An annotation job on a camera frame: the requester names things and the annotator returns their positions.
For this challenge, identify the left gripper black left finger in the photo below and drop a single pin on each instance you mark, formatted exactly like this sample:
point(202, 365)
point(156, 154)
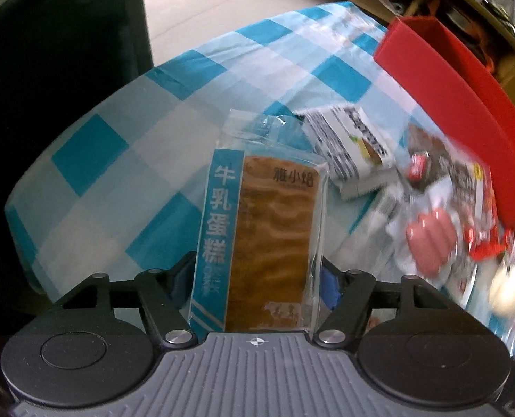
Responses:
point(162, 294)

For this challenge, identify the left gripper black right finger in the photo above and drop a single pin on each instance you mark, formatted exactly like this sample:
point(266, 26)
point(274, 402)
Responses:
point(346, 295)

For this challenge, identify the milk egg cake packet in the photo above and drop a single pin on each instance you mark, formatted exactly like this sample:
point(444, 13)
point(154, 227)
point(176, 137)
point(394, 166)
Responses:
point(259, 250)

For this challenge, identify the sausage packet clear plastic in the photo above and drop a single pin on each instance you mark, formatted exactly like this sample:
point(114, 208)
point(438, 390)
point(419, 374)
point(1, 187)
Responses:
point(420, 233)

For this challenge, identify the black white snack packet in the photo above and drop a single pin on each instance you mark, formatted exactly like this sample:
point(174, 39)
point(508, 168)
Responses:
point(359, 159)

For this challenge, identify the red spicy snack bag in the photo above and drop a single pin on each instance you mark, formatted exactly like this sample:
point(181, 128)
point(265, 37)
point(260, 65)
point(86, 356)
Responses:
point(482, 246)

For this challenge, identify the round steamed cake packet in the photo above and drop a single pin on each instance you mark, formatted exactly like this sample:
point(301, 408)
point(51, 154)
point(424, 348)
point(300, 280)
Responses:
point(492, 301)

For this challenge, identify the clear dark snack packet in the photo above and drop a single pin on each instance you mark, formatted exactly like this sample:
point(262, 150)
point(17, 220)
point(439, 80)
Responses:
point(432, 158)

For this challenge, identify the blue white checkered tablecloth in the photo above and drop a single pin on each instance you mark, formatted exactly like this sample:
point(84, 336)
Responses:
point(122, 190)

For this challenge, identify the red cardboard box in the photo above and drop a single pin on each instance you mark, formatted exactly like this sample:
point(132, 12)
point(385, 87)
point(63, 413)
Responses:
point(458, 93)

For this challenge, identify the black cabinet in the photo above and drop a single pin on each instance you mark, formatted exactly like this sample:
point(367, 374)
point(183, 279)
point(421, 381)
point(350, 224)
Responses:
point(58, 59)

